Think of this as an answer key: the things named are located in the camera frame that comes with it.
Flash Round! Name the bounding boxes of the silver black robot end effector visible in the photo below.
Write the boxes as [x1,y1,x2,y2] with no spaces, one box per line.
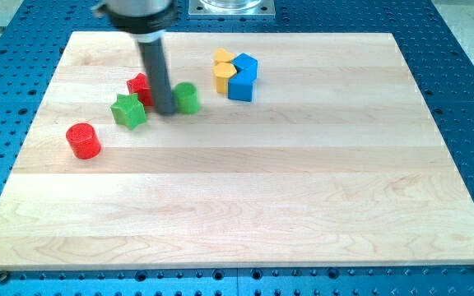
[91,0,178,43]

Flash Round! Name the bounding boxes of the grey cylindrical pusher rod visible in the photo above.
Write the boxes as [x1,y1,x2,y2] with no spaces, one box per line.
[138,39,176,116]

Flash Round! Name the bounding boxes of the blue cube block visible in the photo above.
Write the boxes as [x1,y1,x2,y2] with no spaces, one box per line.
[232,53,258,81]

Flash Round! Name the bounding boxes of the blue triangle block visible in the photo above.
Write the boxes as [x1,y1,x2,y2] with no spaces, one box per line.
[228,70,257,102]

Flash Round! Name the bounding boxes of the red star block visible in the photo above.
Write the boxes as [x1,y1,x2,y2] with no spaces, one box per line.
[126,72,154,107]

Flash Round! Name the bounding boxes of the green cylinder block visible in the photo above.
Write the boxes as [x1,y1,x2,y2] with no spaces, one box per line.
[173,82,200,114]

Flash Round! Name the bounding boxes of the green star block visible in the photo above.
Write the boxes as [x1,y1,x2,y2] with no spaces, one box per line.
[110,94,147,130]

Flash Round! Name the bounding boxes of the yellow heart block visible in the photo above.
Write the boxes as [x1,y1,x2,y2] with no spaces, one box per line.
[213,48,235,65]

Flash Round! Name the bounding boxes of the yellow pentagon block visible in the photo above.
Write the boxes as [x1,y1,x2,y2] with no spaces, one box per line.
[212,62,237,94]

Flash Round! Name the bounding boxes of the red cylinder block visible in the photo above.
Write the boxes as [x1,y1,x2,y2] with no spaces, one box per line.
[66,123,101,160]

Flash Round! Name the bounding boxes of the light wooden board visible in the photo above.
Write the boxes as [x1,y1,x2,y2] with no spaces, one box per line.
[0,31,474,271]

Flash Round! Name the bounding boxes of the board clamp screw left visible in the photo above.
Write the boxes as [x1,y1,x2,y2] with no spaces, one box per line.
[0,271,10,284]

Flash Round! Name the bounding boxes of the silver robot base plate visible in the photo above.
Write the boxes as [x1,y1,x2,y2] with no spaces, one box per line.
[188,0,276,16]

